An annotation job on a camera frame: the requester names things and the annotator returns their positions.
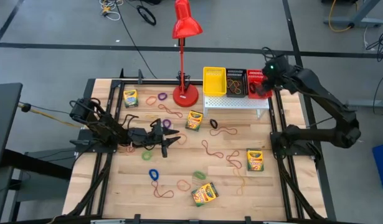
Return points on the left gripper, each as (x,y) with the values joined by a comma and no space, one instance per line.
(141,137)

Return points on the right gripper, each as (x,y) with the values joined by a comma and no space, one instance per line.
(275,73)

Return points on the orange silicone band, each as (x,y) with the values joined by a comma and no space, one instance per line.
(146,100)
(178,185)
(187,139)

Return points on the red plastic basket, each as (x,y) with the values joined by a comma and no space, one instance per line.
(255,74)

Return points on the Crayola crayon box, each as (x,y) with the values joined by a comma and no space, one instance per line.
(255,160)
(131,98)
(194,120)
(205,194)

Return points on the black plastic basket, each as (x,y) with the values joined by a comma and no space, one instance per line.
(236,73)

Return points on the red rubber band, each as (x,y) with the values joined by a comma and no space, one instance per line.
(154,188)
(236,131)
(210,152)
(130,151)
(171,111)
(231,160)

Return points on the yellow plastic basket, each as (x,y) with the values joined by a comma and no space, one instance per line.
(214,84)

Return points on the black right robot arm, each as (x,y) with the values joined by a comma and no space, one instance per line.
(319,135)

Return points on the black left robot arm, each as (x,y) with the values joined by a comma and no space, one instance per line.
(107,129)

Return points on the red desk lamp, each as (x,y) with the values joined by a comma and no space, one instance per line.
(185,96)

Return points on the grey desk foot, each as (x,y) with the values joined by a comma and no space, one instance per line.
(368,103)

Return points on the grey desk leg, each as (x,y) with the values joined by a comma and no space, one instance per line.
(353,21)

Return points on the black side desk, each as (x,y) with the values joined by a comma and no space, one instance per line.
(4,124)

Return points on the white perforated shelf riser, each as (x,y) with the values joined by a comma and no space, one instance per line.
(234,102)

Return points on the blue plastic bin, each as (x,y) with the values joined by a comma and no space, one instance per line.
(382,168)

